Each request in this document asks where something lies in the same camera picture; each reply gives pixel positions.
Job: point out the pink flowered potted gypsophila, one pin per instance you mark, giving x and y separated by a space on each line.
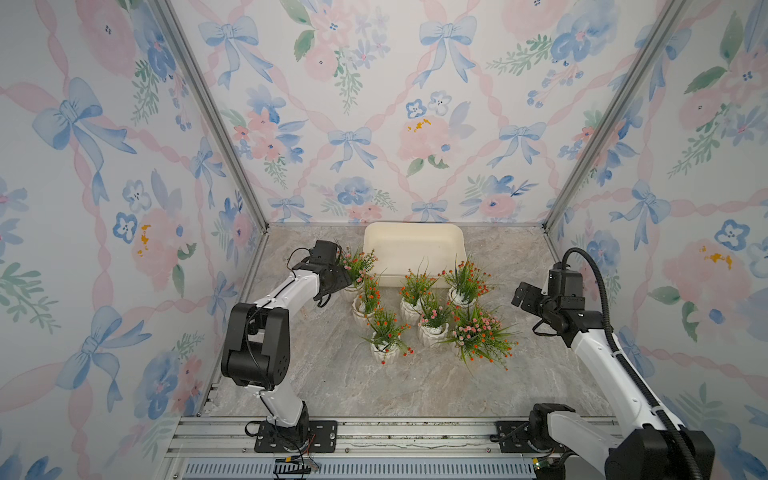
358 264

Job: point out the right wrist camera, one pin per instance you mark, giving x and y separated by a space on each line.
566 283

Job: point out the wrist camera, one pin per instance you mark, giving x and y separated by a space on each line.
325 253
566 283

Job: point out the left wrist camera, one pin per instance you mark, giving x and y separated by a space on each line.
325 253

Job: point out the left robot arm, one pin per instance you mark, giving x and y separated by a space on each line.
257 347

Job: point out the centre small potted gypsophila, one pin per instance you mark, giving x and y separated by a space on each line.
434 321

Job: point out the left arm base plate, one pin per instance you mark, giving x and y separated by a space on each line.
314 436

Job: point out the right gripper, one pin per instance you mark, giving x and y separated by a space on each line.
531 300

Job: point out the orange flowered potted gypsophila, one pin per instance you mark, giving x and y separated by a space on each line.
368 298

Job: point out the aluminium rail frame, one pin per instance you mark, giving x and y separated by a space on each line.
367 448

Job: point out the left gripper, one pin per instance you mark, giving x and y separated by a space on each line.
342 278

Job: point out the cream plastic storage box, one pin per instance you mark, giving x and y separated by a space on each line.
401 248

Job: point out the large pink flowered potted plant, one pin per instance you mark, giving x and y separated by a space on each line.
477 335

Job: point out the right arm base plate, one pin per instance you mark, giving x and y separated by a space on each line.
513 436

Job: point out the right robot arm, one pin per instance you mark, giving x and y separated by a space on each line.
654 443

